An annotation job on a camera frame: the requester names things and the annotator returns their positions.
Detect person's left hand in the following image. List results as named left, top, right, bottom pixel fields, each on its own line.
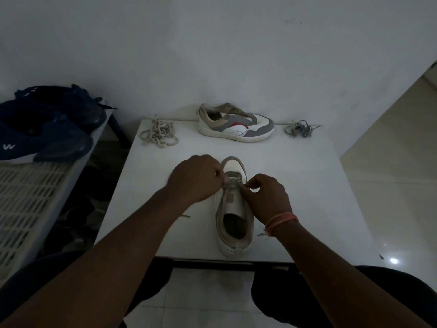
left=166, top=154, right=229, bottom=207

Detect person's right hand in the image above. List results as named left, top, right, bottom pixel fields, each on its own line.
left=239, top=173, right=294, bottom=226

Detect white beige sneaker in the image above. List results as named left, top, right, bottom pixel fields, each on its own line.
left=215, top=156, right=255, bottom=259

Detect white shoelace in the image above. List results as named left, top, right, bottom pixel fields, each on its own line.
left=181, top=177, right=248, bottom=219

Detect person's left forearm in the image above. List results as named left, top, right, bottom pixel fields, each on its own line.
left=0, top=188, right=192, bottom=328

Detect person's right forearm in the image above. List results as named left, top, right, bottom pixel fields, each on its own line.
left=270, top=220, right=432, bottom=328

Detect pink thread wristband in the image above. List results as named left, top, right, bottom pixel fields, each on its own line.
left=258, top=212, right=300, bottom=240

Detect white grey red sneaker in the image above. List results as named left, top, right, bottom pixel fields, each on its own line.
left=197, top=103, right=275, bottom=143

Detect beige shoelace bundle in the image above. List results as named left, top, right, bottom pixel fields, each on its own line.
left=140, top=119, right=179, bottom=147

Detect grey shoelace bundle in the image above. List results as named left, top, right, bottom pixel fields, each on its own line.
left=284, top=120, right=322, bottom=138

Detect navy blue sports shoe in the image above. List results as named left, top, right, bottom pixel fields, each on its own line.
left=0, top=99, right=94, bottom=164
left=14, top=84, right=119, bottom=134

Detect person's right leg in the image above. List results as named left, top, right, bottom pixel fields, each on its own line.
left=251, top=265, right=437, bottom=328

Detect white plastic slatted rack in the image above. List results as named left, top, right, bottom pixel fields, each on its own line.
left=0, top=109, right=115, bottom=287

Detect black table frame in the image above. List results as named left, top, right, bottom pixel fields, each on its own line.
left=153, top=257, right=298, bottom=272

